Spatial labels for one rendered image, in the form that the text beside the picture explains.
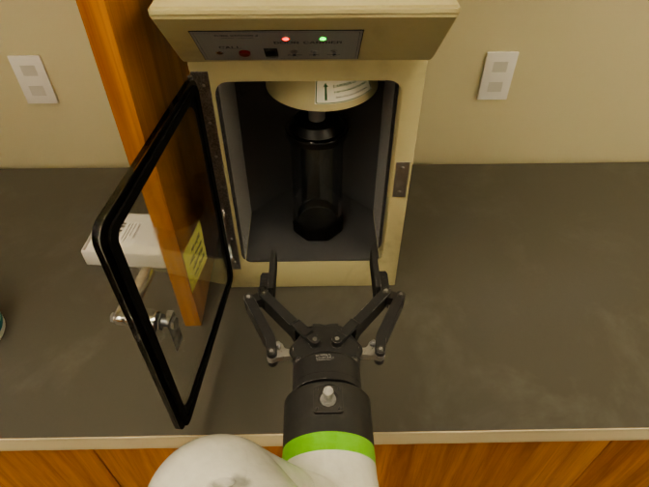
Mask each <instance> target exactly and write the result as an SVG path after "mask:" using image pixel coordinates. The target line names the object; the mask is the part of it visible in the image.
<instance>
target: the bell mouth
mask: <svg viewBox="0 0 649 487"><path fill-rule="evenodd" d="M378 85H379V83H378V81H377V80H353V81H267V82H266V87H267V90H268V93H269V94H270V95H271V96H272V97H273V98H274V99H276V100H277V101H279V102H281V103H283V104H285V105H288V106H290V107H292V108H296V109H300V110H306V111H318V112H326V111H337V110H343V109H347V108H351V107H354V106H357V105H359V104H362V103H363V102H365V101H367V100H368V99H369V98H371V97H372V96H373V95H374V94H375V93H376V91H377V89H378Z"/></svg>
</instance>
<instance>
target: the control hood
mask: <svg viewBox="0 0 649 487"><path fill-rule="evenodd" d="M460 9H461V7H460V6H459V4H458V2H457V0H154V1H153V3H152V4H151V6H150V7H149V9H148V13H149V16H150V18H151V19H152V20H153V22H154V23H155V25H156V26H157V28H158V29H159V30H160V32H161V33H162V34H163V36H164V37H165V39H166V40H167V41H168V42H169V43H170V44H171V46H172V47H173V48H174V50H175V51H176V53H177V54H178V55H179V57H180V58H181V59H182V60H183V61H184V62H231V61H354V60H431V59H432V58H433V57H434V55H435V54H436V52H437V50H438V48H439V46H440V45H441V43H442V41H443V40H444V38H445V36H446V35H447V33H448V32H449V30H450V28H451V27H452V25H453V23H454V22H455V20H456V18H457V17H458V15H459V13H460ZM247 30H364V32H363V37H362V41H361V46H360V50H359V55H358V59H302V60H205V58H204V56H203V55H202V53H201V51H200V50H199V48H198V46H197V45H196V43H195V41H194V40H193V39H192V37H191V36H190V34H189V32H188V31H247Z"/></svg>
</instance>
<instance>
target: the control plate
mask: <svg viewBox="0 0 649 487"><path fill-rule="evenodd" d="M188 32H189V34H190V36H191V37H192V39H193V40H194V41H195V43H196V45H197V46H198V48H199V50H200V51H201V53H202V55H203V56H204V58H205V60H302V59H358V55H359V50H360V46H361V41H362V37H363V32H364V30H247V31H188ZM283 37H289V38H290V40H289V41H282V40H281V38H283ZM319 37H327V40H326V41H320V40H319ZM264 48H277V51H278V57H266V54H265V52H264ZM333 49H335V50H338V52H337V53H336V55H332V53H331V52H330V50H333ZM241 50H248V51H250V56H248V57H242V56H240V55H239V51H241ZM291 50H297V54H296V56H293V53H291ZM311 50H318V53H316V56H313V53H311ZM216 51H223V52H224V54H222V55H218V54H216V53H215V52H216Z"/></svg>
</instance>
